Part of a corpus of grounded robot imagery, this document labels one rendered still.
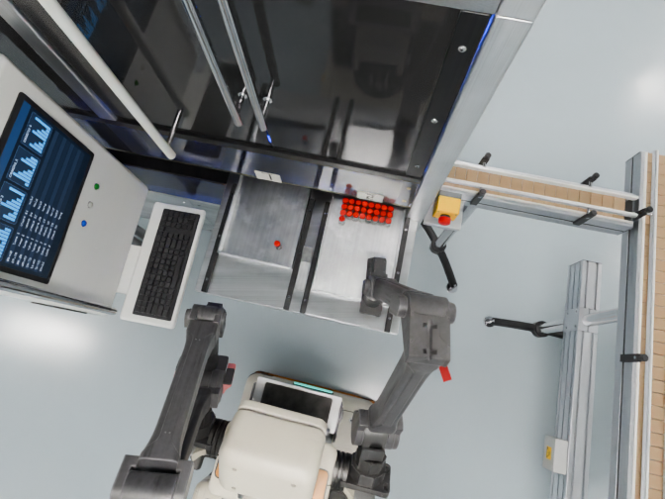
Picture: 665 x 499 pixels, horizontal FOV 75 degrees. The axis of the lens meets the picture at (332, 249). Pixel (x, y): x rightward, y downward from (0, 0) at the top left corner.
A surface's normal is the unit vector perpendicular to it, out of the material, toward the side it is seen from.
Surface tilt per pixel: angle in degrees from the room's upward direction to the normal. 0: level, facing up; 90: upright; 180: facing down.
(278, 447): 43
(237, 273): 0
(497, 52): 90
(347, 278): 0
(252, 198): 0
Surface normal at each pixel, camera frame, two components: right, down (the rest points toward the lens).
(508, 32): -0.22, 0.94
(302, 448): 0.14, -0.83
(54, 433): -0.02, -0.25
